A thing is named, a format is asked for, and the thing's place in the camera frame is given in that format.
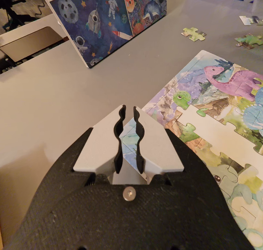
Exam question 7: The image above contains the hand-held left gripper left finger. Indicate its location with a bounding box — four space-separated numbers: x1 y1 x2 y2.
73 104 126 185

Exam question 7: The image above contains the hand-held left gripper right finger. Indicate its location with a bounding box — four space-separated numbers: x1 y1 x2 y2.
133 106 185 183

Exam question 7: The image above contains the dinosaur puzzle board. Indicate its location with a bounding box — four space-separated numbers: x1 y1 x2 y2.
120 50 263 248

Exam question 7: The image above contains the white dark puzzle piece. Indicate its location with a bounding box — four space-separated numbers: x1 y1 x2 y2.
239 15 261 26

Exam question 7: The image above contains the green brown puzzle piece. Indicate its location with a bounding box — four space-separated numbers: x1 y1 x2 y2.
235 34 263 50

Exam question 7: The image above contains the light green puzzle piece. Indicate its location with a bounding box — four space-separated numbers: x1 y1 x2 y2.
181 27 207 42

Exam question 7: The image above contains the illustrated puzzle box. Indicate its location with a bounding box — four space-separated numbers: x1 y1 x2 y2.
37 0 167 69

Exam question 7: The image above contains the black office chair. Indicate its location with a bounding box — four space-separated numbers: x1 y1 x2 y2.
0 0 45 32

